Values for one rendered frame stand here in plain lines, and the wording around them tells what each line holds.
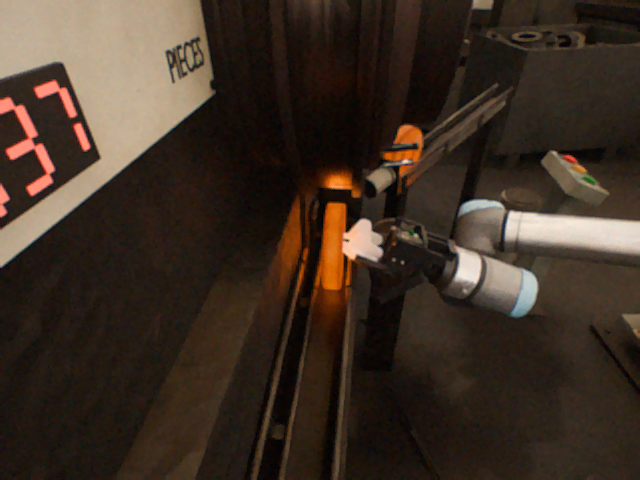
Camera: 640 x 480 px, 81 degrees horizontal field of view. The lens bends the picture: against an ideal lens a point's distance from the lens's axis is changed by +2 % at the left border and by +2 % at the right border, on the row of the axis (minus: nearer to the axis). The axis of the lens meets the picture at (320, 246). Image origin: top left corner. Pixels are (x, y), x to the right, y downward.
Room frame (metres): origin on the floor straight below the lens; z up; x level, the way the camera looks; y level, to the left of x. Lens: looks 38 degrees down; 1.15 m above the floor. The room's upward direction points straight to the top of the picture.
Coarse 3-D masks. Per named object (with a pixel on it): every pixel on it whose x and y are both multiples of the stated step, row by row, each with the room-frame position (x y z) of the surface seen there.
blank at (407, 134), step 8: (400, 128) 1.01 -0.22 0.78; (408, 128) 1.01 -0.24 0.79; (416, 128) 1.03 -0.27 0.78; (400, 136) 0.98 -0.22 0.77; (408, 136) 0.99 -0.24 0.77; (416, 136) 1.03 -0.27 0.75; (392, 152) 0.96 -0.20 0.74; (400, 152) 0.97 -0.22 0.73; (408, 152) 1.04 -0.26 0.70; (416, 152) 1.04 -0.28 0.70; (416, 160) 1.05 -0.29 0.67; (400, 168) 0.98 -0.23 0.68
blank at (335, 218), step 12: (336, 204) 0.56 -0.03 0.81; (336, 216) 0.52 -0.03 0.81; (324, 228) 0.50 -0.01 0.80; (336, 228) 0.50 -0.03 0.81; (324, 240) 0.48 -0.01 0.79; (336, 240) 0.48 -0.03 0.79; (324, 252) 0.47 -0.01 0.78; (336, 252) 0.47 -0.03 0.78; (324, 264) 0.46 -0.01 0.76; (336, 264) 0.46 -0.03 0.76; (324, 276) 0.46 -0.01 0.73; (336, 276) 0.46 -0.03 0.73; (336, 288) 0.47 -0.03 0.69
